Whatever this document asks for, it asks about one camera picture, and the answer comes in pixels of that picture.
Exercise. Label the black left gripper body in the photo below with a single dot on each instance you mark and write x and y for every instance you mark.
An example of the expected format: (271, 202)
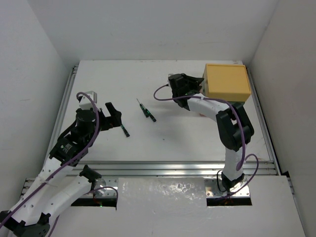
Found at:
(106, 119)

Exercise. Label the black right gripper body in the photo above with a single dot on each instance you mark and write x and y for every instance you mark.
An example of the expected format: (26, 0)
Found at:
(186, 83)

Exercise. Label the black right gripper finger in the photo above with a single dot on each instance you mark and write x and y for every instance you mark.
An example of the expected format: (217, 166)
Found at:
(194, 89)
(194, 81)

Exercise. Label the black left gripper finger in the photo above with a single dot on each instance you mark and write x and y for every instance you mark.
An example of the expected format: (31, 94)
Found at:
(116, 119)
(110, 108)

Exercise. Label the green drawer box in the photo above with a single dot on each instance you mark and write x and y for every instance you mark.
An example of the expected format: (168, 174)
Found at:
(240, 102)

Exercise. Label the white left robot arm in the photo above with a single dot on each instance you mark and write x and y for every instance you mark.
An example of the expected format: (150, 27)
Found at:
(37, 211)

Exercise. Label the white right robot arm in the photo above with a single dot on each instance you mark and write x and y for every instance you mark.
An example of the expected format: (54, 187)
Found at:
(234, 126)

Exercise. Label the yellow top drawer box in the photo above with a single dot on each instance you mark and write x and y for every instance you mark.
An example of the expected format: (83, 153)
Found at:
(226, 82)

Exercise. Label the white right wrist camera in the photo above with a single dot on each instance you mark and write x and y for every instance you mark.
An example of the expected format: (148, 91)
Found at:
(169, 76)

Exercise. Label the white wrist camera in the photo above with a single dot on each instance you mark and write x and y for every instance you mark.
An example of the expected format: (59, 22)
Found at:
(169, 76)
(84, 102)

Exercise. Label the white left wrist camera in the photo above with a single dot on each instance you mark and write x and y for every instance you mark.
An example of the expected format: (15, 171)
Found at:
(84, 102)

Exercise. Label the aluminium frame rail front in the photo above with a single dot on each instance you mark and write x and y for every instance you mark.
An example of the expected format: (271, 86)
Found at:
(151, 168)

